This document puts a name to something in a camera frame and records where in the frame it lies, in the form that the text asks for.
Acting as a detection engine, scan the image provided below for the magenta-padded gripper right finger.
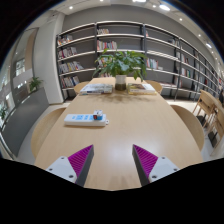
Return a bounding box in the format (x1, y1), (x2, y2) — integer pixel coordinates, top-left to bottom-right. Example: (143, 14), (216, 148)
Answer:
(132, 143), (180, 187)

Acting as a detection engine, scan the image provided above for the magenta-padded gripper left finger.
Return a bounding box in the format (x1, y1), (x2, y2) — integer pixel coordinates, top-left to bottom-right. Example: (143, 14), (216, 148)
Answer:
(45, 144), (95, 188)

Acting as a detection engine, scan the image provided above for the light wooden round-back chair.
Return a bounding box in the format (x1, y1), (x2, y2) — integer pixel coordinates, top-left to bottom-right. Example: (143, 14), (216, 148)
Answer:
(73, 81), (91, 96)
(145, 79), (164, 95)
(169, 104), (206, 152)
(30, 106), (67, 159)

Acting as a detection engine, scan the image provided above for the white power strip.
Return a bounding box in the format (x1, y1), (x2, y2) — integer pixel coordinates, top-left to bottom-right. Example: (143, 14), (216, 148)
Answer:
(63, 113), (110, 127)

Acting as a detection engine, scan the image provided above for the olive cover book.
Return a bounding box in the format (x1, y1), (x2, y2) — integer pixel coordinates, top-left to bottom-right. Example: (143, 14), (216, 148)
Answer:
(126, 82), (157, 96)

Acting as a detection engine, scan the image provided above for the white cover magazine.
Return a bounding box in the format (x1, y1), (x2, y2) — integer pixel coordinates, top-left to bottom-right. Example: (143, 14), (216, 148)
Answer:
(79, 82), (114, 96)

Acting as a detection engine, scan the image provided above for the small green floor plant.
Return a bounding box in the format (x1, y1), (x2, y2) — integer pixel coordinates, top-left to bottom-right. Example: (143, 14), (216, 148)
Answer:
(28, 76), (44, 93)

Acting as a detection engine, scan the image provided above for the green potted plant white pot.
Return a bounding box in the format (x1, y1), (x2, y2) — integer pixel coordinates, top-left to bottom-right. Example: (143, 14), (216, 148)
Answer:
(92, 49), (149, 92)

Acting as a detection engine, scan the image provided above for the grey shelf unit with books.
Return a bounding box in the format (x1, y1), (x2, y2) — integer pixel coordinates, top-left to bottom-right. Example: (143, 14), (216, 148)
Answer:
(55, 20), (224, 103)

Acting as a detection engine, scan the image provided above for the group of ceiling lights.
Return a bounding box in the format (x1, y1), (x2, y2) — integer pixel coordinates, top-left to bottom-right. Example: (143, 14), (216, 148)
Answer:
(68, 0), (214, 49)

